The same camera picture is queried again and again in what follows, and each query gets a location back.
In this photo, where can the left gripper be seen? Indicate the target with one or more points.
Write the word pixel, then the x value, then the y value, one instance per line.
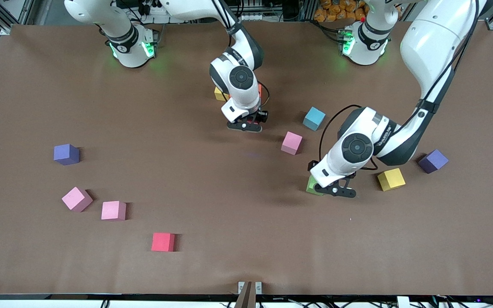
pixel 314 165

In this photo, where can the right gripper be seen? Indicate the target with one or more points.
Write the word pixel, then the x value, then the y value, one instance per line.
pixel 262 115

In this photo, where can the green foam block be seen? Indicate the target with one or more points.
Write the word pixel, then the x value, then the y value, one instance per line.
pixel 313 186

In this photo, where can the yellow foam block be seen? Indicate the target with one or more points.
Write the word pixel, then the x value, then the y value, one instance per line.
pixel 391 179
pixel 220 95

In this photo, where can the pink foam block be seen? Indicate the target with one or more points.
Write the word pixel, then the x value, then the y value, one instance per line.
pixel 76 198
pixel 114 210
pixel 292 142

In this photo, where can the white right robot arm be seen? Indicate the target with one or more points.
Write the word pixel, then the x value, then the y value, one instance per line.
pixel 238 77

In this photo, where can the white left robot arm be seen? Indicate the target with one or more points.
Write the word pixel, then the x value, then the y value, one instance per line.
pixel 426 42

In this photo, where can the blue foam block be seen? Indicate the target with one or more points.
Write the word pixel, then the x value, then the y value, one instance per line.
pixel 314 118

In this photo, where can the purple foam block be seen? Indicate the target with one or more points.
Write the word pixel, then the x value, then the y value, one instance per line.
pixel 433 161
pixel 66 154

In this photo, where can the orange snack bags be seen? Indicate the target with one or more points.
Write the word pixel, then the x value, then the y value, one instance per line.
pixel 336 10

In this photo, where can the white power strip with plugs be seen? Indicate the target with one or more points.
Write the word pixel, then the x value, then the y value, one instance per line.
pixel 157 7

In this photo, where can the small white box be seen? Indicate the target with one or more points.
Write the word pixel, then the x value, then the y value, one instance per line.
pixel 402 302

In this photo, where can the grey table edge bracket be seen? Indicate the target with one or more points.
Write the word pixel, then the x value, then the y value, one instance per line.
pixel 241 286

